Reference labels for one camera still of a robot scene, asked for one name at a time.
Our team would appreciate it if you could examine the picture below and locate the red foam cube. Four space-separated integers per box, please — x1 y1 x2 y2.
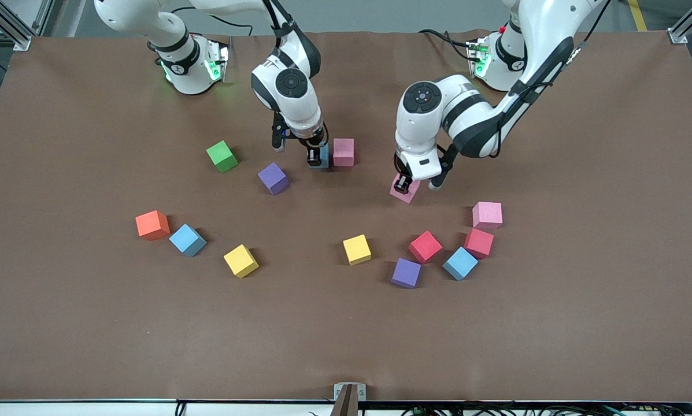
408 230 443 264
463 228 495 259

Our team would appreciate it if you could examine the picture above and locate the brown paper table cover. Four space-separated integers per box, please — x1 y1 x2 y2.
0 30 692 402

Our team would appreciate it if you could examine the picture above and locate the black base cable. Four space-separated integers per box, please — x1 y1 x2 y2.
419 28 475 61

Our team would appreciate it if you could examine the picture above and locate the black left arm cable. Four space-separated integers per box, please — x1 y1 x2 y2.
487 0 612 159

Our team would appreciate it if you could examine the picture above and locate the purple foam cube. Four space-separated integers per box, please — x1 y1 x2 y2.
390 257 423 289
257 162 291 196

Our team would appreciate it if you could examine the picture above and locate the aluminium frame post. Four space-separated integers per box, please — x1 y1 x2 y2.
0 0 54 51
668 0 692 44

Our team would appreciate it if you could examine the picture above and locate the black cable bundle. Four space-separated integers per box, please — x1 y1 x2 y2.
401 402 692 416

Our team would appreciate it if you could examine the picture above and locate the grey metal mounting bracket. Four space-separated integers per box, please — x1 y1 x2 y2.
333 382 367 416

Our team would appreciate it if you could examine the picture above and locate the orange foam cube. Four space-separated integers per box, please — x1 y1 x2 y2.
135 210 171 241

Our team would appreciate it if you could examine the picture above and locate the yellow foam cube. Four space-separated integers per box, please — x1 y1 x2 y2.
342 234 373 266
223 243 260 279

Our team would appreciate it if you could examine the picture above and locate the arm base box green light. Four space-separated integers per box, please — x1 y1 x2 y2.
204 39 231 83
466 38 492 79

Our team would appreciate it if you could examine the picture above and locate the pink foam cube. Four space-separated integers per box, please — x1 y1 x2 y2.
390 178 421 205
472 201 504 229
332 138 355 168

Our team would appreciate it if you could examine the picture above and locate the green foam cube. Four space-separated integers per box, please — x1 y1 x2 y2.
206 140 239 174

